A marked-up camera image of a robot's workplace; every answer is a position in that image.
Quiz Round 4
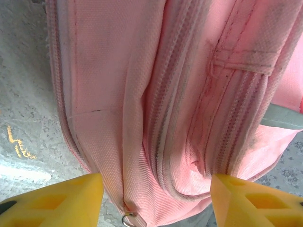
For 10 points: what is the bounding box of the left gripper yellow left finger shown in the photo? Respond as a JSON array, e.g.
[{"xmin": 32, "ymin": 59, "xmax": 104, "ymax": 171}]
[{"xmin": 0, "ymin": 173, "xmax": 105, "ymax": 227}]

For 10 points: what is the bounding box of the aluminium wall rail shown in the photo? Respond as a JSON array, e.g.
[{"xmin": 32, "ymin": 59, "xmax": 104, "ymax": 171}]
[{"xmin": 259, "ymin": 103, "xmax": 303, "ymax": 131}]

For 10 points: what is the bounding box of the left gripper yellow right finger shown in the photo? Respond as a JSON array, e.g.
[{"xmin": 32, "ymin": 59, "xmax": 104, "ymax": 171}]
[{"xmin": 210, "ymin": 174, "xmax": 303, "ymax": 227}]

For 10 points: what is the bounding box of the pink backpack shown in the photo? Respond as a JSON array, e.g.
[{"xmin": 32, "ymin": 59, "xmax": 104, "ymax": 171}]
[{"xmin": 44, "ymin": 0, "xmax": 303, "ymax": 227}]

